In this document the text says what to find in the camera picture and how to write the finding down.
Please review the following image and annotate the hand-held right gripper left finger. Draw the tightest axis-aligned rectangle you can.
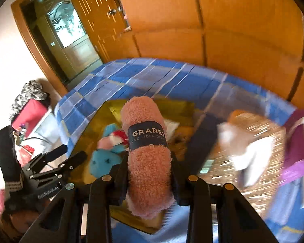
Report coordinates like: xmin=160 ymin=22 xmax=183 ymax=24
xmin=18 ymin=152 xmax=130 ymax=243

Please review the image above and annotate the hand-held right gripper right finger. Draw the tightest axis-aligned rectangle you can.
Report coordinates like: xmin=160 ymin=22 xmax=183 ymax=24
xmin=167 ymin=154 xmax=279 ymax=243

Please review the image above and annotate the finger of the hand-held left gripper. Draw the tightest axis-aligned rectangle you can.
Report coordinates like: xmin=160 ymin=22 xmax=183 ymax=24
xmin=29 ymin=150 xmax=88 ymax=183
xmin=24 ymin=144 xmax=68 ymax=173

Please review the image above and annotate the blue plush toy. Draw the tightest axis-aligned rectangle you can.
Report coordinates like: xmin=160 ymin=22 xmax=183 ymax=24
xmin=89 ymin=124 xmax=128 ymax=179

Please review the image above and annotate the pink towel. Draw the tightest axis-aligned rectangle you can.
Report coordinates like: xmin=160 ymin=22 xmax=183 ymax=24
xmin=120 ymin=96 xmax=174 ymax=221

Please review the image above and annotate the gold metal tray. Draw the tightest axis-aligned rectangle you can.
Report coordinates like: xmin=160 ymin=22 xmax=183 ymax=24
xmin=66 ymin=99 xmax=211 ymax=234

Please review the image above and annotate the pink box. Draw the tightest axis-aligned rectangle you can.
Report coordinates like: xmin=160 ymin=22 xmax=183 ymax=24
xmin=11 ymin=99 xmax=48 ymax=132

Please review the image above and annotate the camouflage cloth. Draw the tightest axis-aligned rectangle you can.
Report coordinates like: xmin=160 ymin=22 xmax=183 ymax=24
xmin=11 ymin=80 xmax=50 ymax=112

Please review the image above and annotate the white tissue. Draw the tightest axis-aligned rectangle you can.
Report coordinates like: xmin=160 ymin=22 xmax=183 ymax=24
xmin=216 ymin=123 xmax=273 ymax=188

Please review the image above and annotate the ornate silver tissue box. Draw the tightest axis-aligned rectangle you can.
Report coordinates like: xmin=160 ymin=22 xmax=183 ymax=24
xmin=200 ymin=110 xmax=288 ymax=215

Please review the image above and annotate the purple carton box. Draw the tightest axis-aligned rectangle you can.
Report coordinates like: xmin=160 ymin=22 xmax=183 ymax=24
xmin=280 ymin=109 xmax=304 ymax=185

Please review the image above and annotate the glass panel door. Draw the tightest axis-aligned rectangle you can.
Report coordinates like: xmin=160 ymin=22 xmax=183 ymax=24
xmin=34 ymin=0 xmax=103 ymax=81

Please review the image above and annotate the wooden door with gold lines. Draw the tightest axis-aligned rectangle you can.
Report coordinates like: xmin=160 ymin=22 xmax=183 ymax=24
xmin=64 ymin=0 xmax=132 ymax=62

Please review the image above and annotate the wooden wardrobe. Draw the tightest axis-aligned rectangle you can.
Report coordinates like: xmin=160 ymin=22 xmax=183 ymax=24
xmin=111 ymin=0 xmax=304 ymax=107

